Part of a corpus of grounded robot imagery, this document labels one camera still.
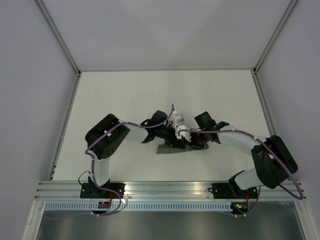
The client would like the grey cloth napkin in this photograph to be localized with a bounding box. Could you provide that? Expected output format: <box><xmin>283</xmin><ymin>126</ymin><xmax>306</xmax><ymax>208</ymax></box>
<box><xmin>156</xmin><ymin>141</ymin><xmax>209</xmax><ymax>154</ymax></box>

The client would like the aluminium front rail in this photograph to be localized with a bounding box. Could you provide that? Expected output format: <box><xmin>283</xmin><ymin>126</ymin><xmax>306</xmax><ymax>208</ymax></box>
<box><xmin>33</xmin><ymin>180</ymin><xmax>299</xmax><ymax>202</ymax></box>

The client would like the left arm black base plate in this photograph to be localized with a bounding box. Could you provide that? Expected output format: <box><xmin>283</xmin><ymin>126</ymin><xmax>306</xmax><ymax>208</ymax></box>
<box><xmin>80</xmin><ymin>182</ymin><xmax>125</xmax><ymax>199</ymax></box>

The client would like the left aluminium frame post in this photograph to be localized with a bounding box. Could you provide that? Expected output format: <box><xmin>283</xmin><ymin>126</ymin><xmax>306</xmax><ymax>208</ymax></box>
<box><xmin>34</xmin><ymin>0</ymin><xmax>81</xmax><ymax>76</ymax></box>

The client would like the right aluminium frame post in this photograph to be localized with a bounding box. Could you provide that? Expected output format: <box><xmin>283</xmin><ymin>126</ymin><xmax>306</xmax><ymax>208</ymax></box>
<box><xmin>252</xmin><ymin>0</ymin><xmax>320</xmax><ymax>75</ymax></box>

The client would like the wrist white camera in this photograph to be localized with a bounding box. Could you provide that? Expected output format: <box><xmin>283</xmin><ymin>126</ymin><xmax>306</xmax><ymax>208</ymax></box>
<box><xmin>175</xmin><ymin>125</ymin><xmax>191</xmax><ymax>142</ymax></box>
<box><xmin>171</xmin><ymin>110</ymin><xmax>184</xmax><ymax>128</ymax></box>

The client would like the white slotted cable duct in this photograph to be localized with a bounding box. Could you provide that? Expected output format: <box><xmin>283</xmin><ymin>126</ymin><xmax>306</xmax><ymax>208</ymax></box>
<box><xmin>44</xmin><ymin>200</ymin><xmax>232</xmax><ymax>212</ymax></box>

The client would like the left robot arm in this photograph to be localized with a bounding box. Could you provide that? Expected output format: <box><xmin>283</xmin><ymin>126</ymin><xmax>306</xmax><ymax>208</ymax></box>
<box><xmin>85</xmin><ymin>110</ymin><xmax>176</xmax><ymax>198</ymax></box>

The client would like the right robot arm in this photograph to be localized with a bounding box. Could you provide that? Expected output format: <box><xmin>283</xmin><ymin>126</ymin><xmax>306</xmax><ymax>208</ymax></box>
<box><xmin>176</xmin><ymin>112</ymin><xmax>298</xmax><ymax>198</ymax></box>

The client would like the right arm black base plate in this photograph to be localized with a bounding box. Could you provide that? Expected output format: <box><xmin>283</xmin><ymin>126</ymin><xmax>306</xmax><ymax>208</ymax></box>
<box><xmin>207</xmin><ymin>183</ymin><xmax>258</xmax><ymax>200</ymax></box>

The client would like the aluminium frame post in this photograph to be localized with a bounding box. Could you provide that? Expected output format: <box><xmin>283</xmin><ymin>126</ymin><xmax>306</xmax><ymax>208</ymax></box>
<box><xmin>252</xmin><ymin>0</ymin><xmax>320</xmax><ymax>75</ymax></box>
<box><xmin>34</xmin><ymin>0</ymin><xmax>81</xmax><ymax>76</ymax></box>

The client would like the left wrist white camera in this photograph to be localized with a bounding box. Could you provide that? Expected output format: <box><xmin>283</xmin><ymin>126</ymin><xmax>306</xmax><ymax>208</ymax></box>
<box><xmin>171</xmin><ymin>110</ymin><xmax>184</xmax><ymax>128</ymax></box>

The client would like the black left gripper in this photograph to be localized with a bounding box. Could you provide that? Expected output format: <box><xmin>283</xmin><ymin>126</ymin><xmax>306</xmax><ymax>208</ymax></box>
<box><xmin>155</xmin><ymin>123</ymin><xmax>185</xmax><ymax>150</ymax></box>

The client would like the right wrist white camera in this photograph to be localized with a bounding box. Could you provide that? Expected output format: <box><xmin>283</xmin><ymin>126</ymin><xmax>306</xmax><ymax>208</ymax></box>
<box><xmin>175</xmin><ymin>125</ymin><xmax>191</xmax><ymax>142</ymax></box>

